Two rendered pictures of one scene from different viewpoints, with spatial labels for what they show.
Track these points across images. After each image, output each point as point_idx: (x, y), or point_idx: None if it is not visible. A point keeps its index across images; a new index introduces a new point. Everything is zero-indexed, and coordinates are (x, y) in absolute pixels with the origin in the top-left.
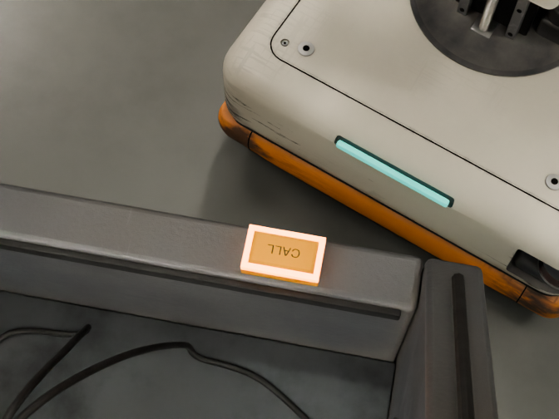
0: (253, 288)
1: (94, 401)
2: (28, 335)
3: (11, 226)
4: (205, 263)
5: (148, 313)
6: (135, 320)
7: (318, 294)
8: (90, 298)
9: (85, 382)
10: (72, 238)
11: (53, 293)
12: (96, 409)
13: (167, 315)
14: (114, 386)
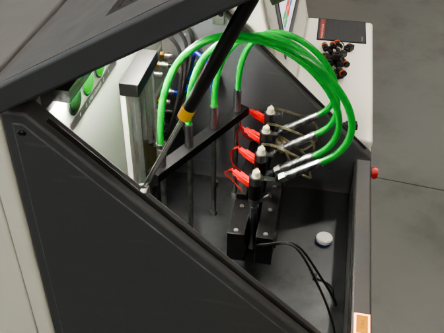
0: (349, 320)
1: (312, 310)
2: (331, 291)
3: (357, 258)
4: (355, 306)
5: (344, 322)
6: (341, 320)
7: None
8: (345, 302)
9: (318, 307)
10: (356, 273)
11: (345, 295)
12: (309, 310)
13: (344, 326)
14: (317, 315)
